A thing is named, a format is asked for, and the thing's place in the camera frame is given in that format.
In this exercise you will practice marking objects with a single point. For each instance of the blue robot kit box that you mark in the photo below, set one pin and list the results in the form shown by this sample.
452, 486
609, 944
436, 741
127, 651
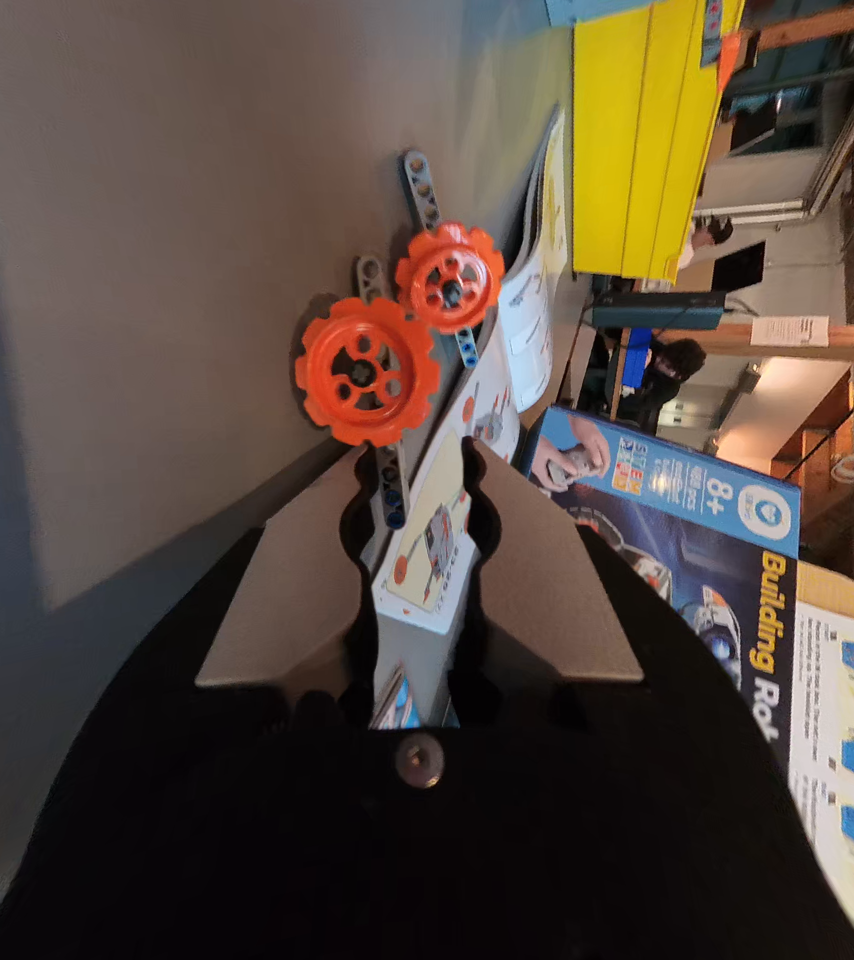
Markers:
697, 540

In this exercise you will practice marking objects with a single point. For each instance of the grey desk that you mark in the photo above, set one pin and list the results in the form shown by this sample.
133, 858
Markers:
134, 300

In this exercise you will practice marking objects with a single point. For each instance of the white poster with blocks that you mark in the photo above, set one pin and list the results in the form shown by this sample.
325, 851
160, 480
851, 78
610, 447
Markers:
847, 712

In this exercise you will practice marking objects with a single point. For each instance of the white paper notice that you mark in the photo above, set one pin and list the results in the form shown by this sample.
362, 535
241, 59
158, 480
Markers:
791, 330

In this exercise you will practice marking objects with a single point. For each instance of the blue plastic tray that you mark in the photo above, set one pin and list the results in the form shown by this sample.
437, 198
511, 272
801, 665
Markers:
635, 360

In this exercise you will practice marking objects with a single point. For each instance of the white instruction booklet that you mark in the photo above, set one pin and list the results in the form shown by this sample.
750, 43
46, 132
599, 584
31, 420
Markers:
532, 337

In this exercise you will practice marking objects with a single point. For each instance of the orange wheel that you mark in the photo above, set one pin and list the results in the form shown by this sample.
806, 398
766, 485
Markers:
451, 232
312, 375

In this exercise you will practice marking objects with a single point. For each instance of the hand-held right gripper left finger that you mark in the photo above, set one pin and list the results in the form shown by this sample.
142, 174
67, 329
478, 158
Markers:
277, 600

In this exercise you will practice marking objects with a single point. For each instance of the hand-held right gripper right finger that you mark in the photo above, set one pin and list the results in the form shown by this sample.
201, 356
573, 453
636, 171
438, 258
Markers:
554, 600

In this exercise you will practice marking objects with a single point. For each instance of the yellow plastic bin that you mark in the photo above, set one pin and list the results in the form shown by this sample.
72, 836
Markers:
637, 150

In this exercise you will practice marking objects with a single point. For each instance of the loose toy building parts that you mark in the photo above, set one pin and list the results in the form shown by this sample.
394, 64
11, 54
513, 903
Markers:
719, 37

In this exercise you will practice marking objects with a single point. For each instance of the dark tower device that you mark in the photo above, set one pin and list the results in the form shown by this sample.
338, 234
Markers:
659, 311

